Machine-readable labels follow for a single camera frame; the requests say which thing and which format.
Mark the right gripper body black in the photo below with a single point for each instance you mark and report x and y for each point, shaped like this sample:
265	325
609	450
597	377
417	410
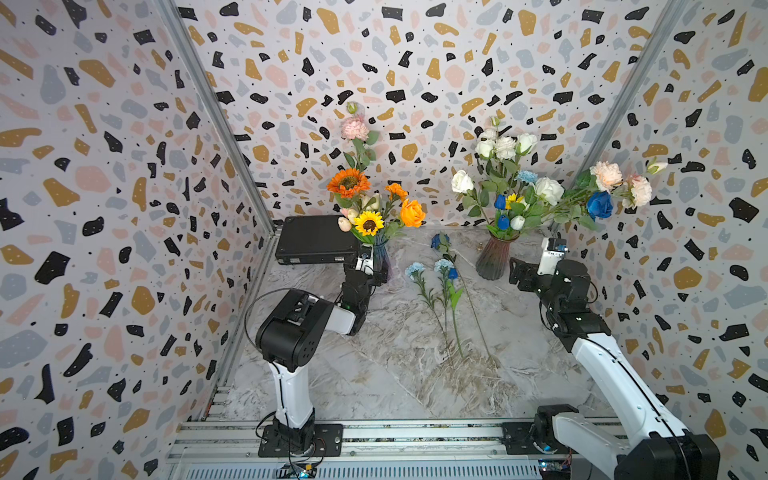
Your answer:
534	283

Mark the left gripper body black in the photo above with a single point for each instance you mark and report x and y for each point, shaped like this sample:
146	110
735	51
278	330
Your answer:
375	281

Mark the brown ribbed glass vase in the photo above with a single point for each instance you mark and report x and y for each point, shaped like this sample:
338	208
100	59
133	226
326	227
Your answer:
494	258

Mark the purple ribbed glass vase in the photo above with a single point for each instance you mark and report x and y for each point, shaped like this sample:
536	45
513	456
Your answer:
381	262

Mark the small blue tulip flower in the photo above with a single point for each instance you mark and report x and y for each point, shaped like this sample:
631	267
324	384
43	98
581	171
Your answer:
454	295

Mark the light blue carnation flower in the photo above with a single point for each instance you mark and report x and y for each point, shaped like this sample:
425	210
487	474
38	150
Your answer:
440	268

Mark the blue rose bouquet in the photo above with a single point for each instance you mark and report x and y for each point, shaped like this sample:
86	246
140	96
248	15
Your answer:
599	205

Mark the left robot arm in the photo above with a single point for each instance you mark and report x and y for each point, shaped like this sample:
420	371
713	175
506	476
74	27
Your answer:
290	335

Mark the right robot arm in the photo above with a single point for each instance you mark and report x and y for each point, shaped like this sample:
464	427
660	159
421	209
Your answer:
657	444

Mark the black rectangular case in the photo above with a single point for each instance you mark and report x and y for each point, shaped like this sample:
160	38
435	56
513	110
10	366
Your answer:
315	240

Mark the yellow sunflower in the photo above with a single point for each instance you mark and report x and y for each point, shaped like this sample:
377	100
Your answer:
369	223

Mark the white flower bouquet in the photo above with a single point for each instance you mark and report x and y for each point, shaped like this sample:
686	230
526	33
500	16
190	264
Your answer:
514	201

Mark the orange rose flower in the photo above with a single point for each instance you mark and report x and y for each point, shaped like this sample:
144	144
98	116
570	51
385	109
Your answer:
412	214

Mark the large orange gerbera flower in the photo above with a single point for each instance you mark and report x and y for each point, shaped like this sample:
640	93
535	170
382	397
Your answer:
349	183

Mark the orange marigold flower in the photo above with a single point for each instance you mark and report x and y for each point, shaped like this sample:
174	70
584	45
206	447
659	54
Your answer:
396	191

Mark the pink carnation stem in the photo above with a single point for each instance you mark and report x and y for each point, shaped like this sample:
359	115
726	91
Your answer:
356	131

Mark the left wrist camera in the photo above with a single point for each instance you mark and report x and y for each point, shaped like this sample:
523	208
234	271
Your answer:
365	260

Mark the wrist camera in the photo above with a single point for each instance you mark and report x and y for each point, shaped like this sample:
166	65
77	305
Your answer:
553	250
365	260

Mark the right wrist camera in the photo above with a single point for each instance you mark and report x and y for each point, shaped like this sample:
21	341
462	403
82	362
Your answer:
553	250

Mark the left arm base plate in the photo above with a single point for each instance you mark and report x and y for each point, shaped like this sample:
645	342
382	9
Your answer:
319	440

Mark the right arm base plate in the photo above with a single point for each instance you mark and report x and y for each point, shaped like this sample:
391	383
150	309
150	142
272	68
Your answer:
530	438

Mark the aluminium front rail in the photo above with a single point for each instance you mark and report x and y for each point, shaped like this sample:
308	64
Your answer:
371	449

